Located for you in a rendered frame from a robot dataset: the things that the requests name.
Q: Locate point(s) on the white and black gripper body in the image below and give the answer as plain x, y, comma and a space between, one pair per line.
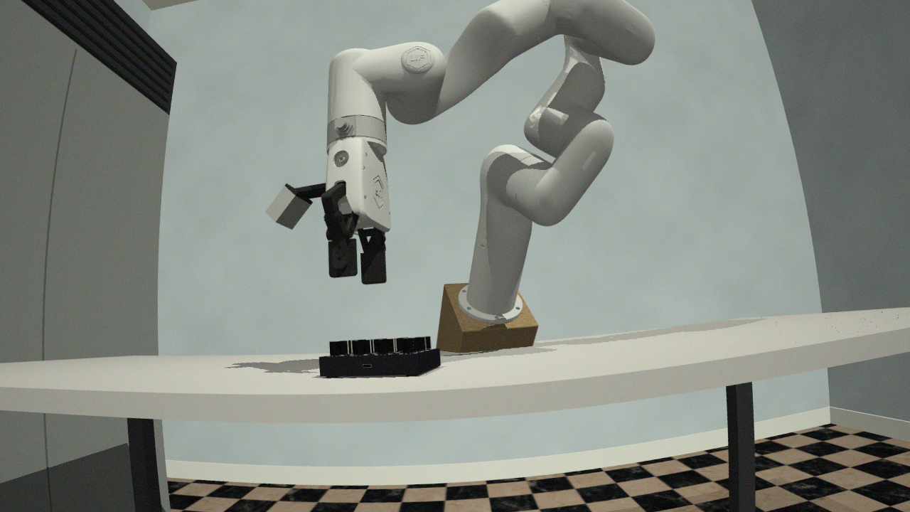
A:
359, 162

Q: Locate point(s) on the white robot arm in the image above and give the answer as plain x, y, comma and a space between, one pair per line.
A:
409, 78

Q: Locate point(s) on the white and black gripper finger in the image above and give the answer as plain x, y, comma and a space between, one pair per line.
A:
342, 251
373, 265

